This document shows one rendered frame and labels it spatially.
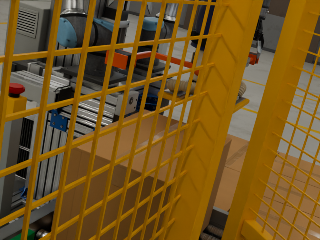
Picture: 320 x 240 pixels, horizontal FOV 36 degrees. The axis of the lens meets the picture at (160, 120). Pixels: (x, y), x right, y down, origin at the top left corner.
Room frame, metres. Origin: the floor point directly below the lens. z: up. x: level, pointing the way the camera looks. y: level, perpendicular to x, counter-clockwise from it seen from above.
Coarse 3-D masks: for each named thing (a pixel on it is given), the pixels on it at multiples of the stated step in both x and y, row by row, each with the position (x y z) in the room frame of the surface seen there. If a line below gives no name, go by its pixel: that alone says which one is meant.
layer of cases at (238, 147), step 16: (240, 144) 3.06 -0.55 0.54; (240, 160) 2.75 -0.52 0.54; (288, 160) 2.95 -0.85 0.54; (304, 160) 3.02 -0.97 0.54; (224, 176) 2.46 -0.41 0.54; (272, 176) 2.62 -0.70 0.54; (288, 176) 2.67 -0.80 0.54; (304, 176) 2.73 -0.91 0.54; (224, 192) 2.25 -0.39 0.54; (272, 192) 2.39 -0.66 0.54; (224, 208) 2.08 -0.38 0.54; (288, 208) 2.23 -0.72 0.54; (304, 208) 2.28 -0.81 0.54; (272, 224) 2.02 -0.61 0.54; (288, 224) 2.06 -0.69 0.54; (304, 224) 2.10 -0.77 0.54
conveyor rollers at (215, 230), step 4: (208, 224) 1.88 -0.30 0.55; (208, 228) 1.86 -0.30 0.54; (212, 228) 1.86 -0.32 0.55; (216, 228) 1.86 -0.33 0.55; (40, 232) 1.55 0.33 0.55; (44, 232) 1.55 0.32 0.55; (48, 232) 1.55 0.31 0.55; (204, 232) 1.86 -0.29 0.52; (208, 232) 1.85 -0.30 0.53; (212, 232) 1.85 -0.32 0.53; (216, 232) 1.85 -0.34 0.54; (220, 232) 1.84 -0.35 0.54; (36, 236) 1.54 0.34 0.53; (40, 236) 1.53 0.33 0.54; (200, 236) 1.78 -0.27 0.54; (204, 236) 1.78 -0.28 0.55; (208, 236) 1.78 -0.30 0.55; (212, 236) 1.85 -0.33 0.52; (216, 236) 1.84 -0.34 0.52; (220, 236) 1.83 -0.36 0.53
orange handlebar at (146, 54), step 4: (140, 52) 1.92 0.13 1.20; (144, 52) 1.93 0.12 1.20; (148, 52) 1.96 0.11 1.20; (156, 52) 1.99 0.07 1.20; (140, 56) 1.89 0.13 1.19; (144, 56) 1.92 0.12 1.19; (148, 56) 1.96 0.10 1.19; (156, 56) 1.98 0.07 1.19; (160, 56) 1.98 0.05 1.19; (164, 56) 1.97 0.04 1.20; (164, 60) 1.97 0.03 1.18; (172, 60) 1.96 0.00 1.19; (176, 60) 1.95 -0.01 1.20; (180, 60) 1.95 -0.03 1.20; (184, 64) 1.94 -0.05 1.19; (188, 64) 1.93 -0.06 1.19; (192, 64) 1.93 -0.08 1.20; (196, 72) 1.81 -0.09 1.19
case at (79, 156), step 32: (128, 128) 1.73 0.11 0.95; (160, 128) 1.81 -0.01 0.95; (96, 160) 1.41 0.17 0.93; (128, 160) 1.42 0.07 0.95; (224, 160) 1.85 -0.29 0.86; (64, 192) 1.45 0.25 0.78; (96, 192) 1.41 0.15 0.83; (128, 192) 1.37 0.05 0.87; (160, 192) 1.33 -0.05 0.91; (96, 224) 1.40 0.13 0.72; (128, 224) 1.36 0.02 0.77; (160, 224) 1.33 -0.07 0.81
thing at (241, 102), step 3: (240, 99) 2.00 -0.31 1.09; (243, 99) 2.01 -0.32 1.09; (246, 99) 2.04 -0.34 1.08; (237, 102) 1.93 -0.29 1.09; (240, 102) 1.96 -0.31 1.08; (243, 102) 1.97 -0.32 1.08; (246, 102) 2.00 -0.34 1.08; (237, 105) 1.90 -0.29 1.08; (240, 105) 1.92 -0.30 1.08; (243, 105) 1.96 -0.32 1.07; (234, 108) 1.84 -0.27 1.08; (237, 108) 1.87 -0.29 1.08; (240, 108) 1.93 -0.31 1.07; (234, 111) 1.83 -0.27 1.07
